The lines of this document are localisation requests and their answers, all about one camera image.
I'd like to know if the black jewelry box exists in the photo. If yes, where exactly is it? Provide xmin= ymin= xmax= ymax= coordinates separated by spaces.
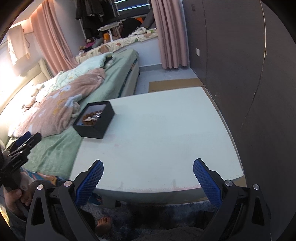
xmin=72 ymin=101 xmax=115 ymax=139

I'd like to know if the person left hand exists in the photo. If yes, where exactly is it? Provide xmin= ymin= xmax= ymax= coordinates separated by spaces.
xmin=4 ymin=177 xmax=34 ymax=218

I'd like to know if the person bare foot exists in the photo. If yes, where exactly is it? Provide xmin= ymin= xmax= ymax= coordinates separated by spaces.
xmin=95 ymin=216 xmax=111 ymax=237

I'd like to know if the green bed sheet mattress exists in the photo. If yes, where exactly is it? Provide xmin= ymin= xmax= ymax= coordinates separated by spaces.
xmin=23 ymin=49 xmax=139 ymax=179

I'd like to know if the pink fleece blanket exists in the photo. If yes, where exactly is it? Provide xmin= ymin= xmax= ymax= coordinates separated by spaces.
xmin=13 ymin=68 xmax=106 ymax=138

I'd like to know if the white floral duvet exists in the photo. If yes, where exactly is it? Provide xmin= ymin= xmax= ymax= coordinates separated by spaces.
xmin=21 ymin=52 xmax=113 ymax=111

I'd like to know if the pink curtain far side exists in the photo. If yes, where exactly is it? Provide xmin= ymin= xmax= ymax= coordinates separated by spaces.
xmin=30 ymin=1 xmax=78 ymax=74

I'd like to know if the brown cardboard sheet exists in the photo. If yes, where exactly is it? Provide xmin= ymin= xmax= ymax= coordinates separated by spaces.
xmin=149 ymin=78 xmax=203 ymax=93

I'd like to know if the floral mattress in background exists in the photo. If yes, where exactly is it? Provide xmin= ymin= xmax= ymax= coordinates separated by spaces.
xmin=75 ymin=27 xmax=158 ymax=64

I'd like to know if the pink curtain near wall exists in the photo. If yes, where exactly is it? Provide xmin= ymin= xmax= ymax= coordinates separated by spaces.
xmin=151 ymin=1 xmax=189 ymax=69

